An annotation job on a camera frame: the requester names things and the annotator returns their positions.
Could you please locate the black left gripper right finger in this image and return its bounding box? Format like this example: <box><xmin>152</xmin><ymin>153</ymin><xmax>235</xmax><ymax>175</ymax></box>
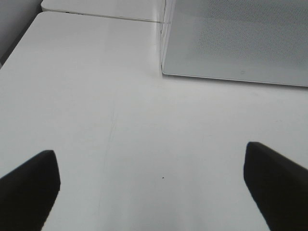
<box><xmin>244</xmin><ymin>142</ymin><xmax>308</xmax><ymax>231</ymax></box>

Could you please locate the white microwave oven body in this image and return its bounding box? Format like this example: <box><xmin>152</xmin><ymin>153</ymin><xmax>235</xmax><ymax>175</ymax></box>
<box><xmin>159</xmin><ymin>0</ymin><xmax>176</xmax><ymax>72</ymax></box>

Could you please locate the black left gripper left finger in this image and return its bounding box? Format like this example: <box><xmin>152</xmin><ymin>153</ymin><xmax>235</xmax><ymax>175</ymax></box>
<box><xmin>0</xmin><ymin>150</ymin><xmax>60</xmax><ymax>231</ymax></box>

